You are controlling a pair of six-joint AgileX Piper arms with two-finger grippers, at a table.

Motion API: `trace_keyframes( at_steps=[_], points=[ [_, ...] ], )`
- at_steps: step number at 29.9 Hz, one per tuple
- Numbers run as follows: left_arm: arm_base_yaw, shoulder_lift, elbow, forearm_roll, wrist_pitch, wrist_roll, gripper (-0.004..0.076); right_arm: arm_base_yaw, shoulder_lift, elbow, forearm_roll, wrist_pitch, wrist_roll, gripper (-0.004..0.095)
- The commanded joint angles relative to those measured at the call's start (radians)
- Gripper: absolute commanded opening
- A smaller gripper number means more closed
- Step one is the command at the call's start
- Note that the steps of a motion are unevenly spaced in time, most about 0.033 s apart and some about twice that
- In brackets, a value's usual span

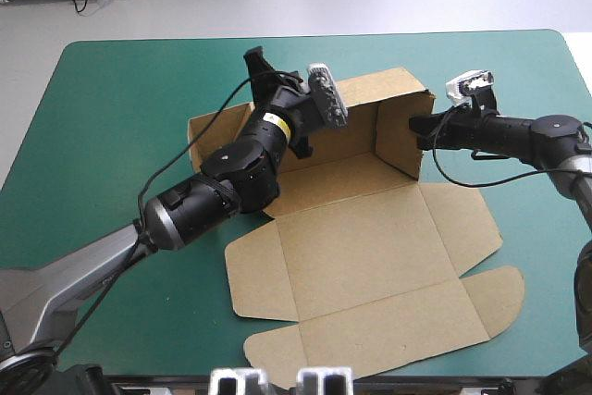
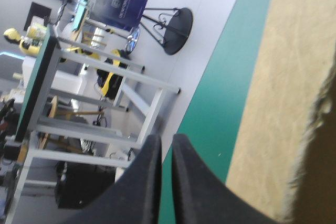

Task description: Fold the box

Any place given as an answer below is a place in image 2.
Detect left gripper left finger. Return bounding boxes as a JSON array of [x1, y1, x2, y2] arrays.
[[61, 134, 163, 224]]

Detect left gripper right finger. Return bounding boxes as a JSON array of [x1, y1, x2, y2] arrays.
[[172, 133, 279, 224]]

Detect brown cardboard box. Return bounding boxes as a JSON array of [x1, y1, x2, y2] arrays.
[[225, 0, 336, 224]]

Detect yellow robot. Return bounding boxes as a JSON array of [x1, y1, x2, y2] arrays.
[[3, 26, 131, 102]]

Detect wooden stool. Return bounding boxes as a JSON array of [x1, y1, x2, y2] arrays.
[[38, 95, 106, 152]]

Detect black metal sign stand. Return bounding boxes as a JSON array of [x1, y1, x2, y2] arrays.
[[138, 6, 194, 56]]

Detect dark blue sign board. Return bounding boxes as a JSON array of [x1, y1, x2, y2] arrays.
[[91, 0, 149, 32]]

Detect white frame table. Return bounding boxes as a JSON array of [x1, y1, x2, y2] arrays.
[[4, 23, 182, 224]]

